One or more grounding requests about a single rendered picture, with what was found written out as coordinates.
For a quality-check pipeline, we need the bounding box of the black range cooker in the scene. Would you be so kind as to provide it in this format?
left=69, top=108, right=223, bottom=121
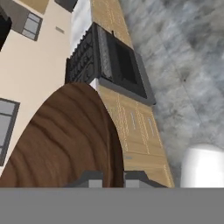
left=64, top=21, right=158, bottom=107

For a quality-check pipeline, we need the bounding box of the white rounded object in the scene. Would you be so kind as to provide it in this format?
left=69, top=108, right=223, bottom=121
left=179, top=143, right=224, bottom=188

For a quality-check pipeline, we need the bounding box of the brown wooden bowl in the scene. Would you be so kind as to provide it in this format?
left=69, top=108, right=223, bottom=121
left=0, top=81, right=125, bottom=188

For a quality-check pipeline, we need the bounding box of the grey framed window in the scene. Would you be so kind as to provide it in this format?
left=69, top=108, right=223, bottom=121
left=20, top=11, right=44, bottom=42
left=0, top=97, right=21, bottom=167

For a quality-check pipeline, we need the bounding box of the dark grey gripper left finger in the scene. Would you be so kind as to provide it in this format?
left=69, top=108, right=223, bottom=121
left=65, top=171, right=105, bottom=188

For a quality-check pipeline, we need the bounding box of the light wood cupboard run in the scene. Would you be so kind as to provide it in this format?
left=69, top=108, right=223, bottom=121
left=97, top=84, right=176, bottom=188
left=89, top=0, right=135, bottom=51

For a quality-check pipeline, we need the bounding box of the small grey wall plate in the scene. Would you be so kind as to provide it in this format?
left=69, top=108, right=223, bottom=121
left=54, top=25, right=66, bottom=35

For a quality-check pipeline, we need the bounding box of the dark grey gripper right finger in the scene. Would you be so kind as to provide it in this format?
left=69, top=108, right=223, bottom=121
left=123, top=171, right=168, bottom=188

